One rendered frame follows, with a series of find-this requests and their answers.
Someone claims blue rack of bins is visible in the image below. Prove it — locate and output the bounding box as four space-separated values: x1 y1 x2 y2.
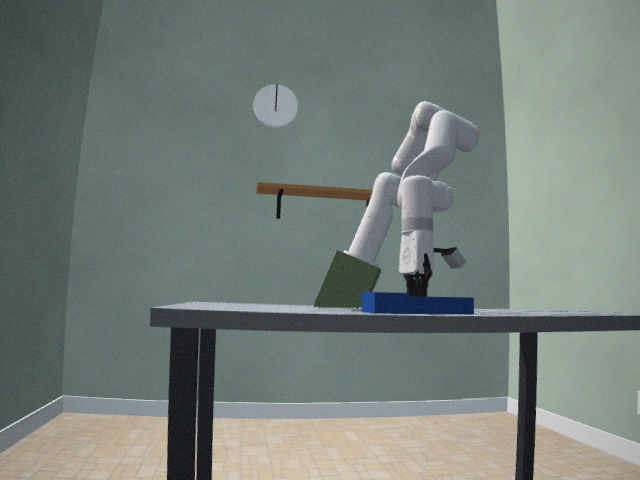
362 292 474 314

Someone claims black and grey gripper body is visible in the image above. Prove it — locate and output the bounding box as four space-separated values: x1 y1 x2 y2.
399 229 434 274

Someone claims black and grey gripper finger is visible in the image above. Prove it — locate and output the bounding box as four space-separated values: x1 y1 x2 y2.
403 274 416 296
414 253 432 296

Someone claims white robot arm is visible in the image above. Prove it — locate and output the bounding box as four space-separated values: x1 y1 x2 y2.
344 102 479 267

